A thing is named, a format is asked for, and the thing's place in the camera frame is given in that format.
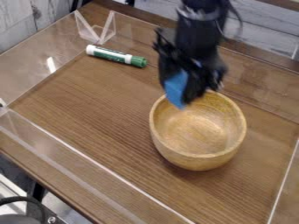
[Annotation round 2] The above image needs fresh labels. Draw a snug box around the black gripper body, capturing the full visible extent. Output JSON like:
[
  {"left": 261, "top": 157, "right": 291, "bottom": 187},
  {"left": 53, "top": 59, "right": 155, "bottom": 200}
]
[{"left": 153, "top": 0, "right": 231, "bottom": 73}]

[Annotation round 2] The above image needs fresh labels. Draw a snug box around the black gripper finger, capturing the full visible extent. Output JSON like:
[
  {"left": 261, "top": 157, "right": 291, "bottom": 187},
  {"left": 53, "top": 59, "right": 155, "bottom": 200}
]
[
  {"left": 181, "top": 68, "right": 224, "bottom": 104},
  {"left": 157, "top": 50, "right": 183, "bottom": 87}
]

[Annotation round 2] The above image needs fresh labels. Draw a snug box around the blue foam block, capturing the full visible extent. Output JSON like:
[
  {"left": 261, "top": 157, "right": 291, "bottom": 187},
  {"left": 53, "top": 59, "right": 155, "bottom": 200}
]
[{"left": 164, "top": 70, "right": 188, "bottom": 109}]

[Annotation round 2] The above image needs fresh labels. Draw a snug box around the brown wooden bowl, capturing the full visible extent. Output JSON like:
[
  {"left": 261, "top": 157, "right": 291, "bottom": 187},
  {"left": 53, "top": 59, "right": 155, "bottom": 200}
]
[{"left": 149, "top": 91, "right": 248, "bottom": 171}]

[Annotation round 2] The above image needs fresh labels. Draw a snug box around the green white marker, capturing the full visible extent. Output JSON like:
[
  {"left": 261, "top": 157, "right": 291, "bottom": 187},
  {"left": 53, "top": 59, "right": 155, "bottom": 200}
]
[{"left": 85, "top": 45, "right": 147, "bottom": 67}]

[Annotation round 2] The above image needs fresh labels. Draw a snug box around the clear acrylic tray wall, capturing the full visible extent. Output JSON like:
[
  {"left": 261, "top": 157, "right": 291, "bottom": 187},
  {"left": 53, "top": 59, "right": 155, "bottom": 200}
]
[{"left": 0, "top": 99, "right": 195, "bottom": 224}]

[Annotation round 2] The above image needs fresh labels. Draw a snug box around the black metal table bracket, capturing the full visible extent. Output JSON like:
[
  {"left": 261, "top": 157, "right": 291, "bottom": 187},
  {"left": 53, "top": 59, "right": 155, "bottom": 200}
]
[{"left": 26, "top": 183, "right": 66, "bottom": 224}]

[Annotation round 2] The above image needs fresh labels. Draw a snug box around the black cable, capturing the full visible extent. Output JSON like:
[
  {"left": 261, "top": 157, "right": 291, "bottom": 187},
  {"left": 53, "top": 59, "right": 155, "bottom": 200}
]
[{"left": 0, "top": 196, "right": 42, "bottom": 224}]

